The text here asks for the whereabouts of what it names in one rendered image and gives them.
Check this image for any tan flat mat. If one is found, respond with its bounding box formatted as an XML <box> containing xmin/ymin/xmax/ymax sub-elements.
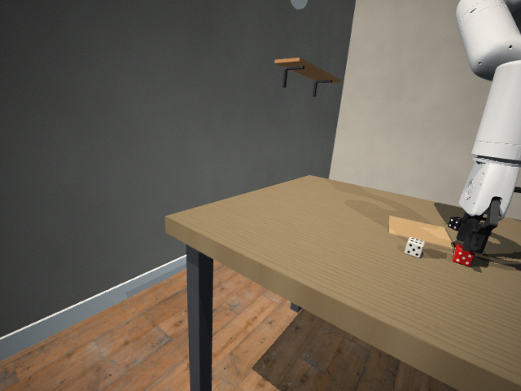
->
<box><xmin>388</xmin><ymin>216</ymin><xmax>455</xmax><ymax>250</ymax></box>

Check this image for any black die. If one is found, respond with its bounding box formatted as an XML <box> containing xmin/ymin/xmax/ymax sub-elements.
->
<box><xmin>448</xmin><ymin>217</ymin><xmax>462</xmax><ymax>231</ymax></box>

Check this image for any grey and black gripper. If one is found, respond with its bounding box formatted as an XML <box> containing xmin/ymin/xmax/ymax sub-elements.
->
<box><xmin>456</xmin><ymin>157</ymin><xmax>521</xmax><ymax>254</ymax></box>

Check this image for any white die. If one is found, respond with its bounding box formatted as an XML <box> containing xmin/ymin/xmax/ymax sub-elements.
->
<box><xmin>405</xmin><ymin>237</ymin><xmax>425</xmax><ymax>258</ymax></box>

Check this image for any red die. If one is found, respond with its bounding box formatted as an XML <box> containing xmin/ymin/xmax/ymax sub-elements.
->
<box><xmin>453</xmin><ymin>244</ymin><xmax>475</xmax><ymax>266</ymax></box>

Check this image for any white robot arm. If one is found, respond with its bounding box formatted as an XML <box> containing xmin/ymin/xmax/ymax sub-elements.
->
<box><xmin>456</xmin><ymin>0</ymin><xmax>521</xmax><ymax>164</ymax></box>

